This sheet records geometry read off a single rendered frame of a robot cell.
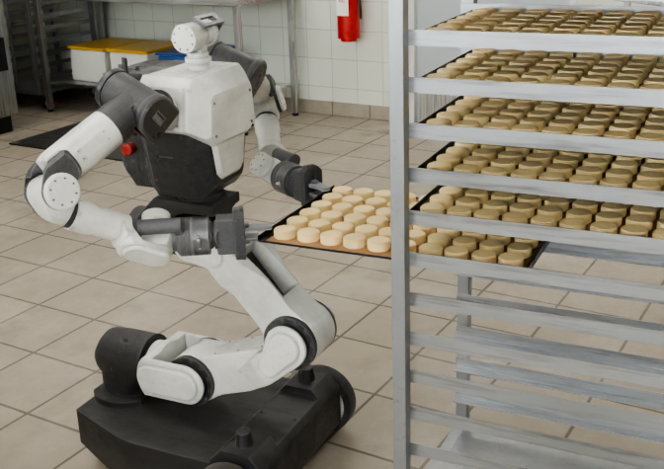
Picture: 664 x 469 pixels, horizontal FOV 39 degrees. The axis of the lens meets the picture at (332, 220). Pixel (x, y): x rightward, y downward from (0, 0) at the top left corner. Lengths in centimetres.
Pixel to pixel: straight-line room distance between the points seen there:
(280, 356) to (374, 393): 74
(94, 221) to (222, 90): 44
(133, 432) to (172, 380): 17
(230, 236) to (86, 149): 37
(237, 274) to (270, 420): 43
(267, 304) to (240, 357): 19
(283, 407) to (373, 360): 69
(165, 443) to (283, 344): 44
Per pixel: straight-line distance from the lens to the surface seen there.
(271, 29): 682
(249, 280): 230
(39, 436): 296
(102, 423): 263
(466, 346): 195
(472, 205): 194
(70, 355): 340
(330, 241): 201
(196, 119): 216
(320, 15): 658
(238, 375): 245
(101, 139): 203
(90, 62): 711
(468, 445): 247
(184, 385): 250
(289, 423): 249
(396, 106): 179
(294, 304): 231
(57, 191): 197
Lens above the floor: 149
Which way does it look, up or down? 19 degrees down
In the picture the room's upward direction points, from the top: 2 degrees counter-clockwise
